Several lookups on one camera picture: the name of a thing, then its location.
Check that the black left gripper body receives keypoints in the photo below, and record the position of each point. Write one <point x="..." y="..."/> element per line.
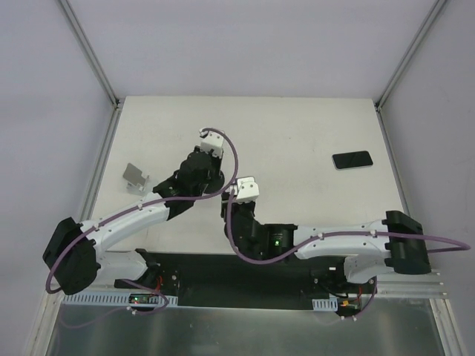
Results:
<point x="214" y="172"/>

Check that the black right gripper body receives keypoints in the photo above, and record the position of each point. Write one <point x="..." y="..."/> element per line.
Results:
<point x="228" y="198"/>

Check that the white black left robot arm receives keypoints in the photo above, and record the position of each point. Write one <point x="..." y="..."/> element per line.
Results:
<point x="75" y="253"/>

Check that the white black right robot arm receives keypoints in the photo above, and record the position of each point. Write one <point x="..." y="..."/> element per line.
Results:
<point x="393" y="244"/>

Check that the black phone stand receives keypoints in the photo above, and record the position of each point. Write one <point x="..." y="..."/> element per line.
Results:
<point x="214" y="183"/>

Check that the white phone face down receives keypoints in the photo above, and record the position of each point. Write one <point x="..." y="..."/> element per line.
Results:
<point x="136" y="182"/>

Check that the black phone on table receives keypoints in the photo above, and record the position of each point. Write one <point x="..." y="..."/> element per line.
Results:
<point x="351" y="160"/>

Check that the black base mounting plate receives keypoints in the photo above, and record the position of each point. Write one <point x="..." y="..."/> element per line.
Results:
<point x="226" y="281"/>

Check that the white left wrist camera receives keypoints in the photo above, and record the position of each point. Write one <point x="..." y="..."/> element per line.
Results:
<point x="211" y="142"/>

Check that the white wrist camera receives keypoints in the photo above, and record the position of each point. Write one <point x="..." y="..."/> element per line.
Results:
<point x="211" y="142"/>
<point x="245" y="189"/>

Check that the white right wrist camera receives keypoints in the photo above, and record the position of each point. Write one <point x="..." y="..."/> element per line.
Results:
<point x="245" y="189"/>

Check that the white right cable duct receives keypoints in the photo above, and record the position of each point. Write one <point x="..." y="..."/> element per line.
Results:
<point x="325" y="305"/>

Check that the white cable duct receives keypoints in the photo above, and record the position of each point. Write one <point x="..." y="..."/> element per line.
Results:
<point x="114" y="298"/>
<point x="325" y="305"/>

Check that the white left cable duct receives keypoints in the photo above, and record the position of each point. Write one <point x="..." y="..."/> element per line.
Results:
<point x="114" y="298"/>

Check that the aluminium rail right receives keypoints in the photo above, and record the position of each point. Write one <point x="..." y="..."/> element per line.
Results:
<point x="424" y="286"/>

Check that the left aluminium frame post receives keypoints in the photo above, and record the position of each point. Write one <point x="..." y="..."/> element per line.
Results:
<point x="88" y="52"/>

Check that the aluminium frame post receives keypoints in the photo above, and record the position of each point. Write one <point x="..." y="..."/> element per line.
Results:
<point x="88" y="52"/>
<point x="432" y="16"/>

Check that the right aluminium frame post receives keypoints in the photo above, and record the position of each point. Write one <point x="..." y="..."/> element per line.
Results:
<point x="432" y="16"/>

